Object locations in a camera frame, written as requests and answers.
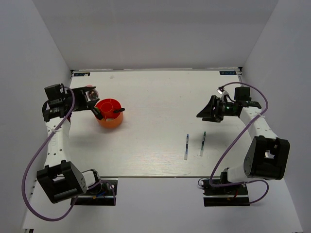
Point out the blue gel pen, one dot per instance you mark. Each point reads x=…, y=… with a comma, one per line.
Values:
x=186, y=148

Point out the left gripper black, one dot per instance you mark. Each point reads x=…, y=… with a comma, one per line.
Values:
x=80, y=92

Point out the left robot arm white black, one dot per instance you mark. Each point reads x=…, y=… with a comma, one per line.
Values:
x=60, y=178

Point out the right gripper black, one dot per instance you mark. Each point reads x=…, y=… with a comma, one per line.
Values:
x=208, y=113

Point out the blue table label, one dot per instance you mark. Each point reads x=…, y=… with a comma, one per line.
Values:
x=81, y=74
x=227, y=72

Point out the red round pen holder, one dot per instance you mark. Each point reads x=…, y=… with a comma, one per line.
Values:
x=107, y=106

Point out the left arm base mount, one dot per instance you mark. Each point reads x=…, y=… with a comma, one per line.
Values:
x=103, y=194

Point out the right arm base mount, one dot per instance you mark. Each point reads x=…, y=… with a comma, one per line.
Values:
x=229, y=196

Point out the pink capped clear marker tube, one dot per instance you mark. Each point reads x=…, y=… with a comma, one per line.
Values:
x=92, y=95

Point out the black handled scissors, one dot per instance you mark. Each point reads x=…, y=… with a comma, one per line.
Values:
x=119, y=110

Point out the green capped black highlighter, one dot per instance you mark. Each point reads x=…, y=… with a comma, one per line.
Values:
x=97, y=113

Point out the green gel pen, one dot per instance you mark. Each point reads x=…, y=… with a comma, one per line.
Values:
x=202, y=144

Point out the left blue table label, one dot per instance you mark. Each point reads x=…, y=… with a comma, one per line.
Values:
x=81, y=74

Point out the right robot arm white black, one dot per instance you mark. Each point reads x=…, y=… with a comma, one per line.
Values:
x=267, y=155

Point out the right blue table label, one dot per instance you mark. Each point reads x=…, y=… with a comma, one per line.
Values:
x=227, y=72

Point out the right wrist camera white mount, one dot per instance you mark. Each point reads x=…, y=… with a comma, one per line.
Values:
x=221, y=90

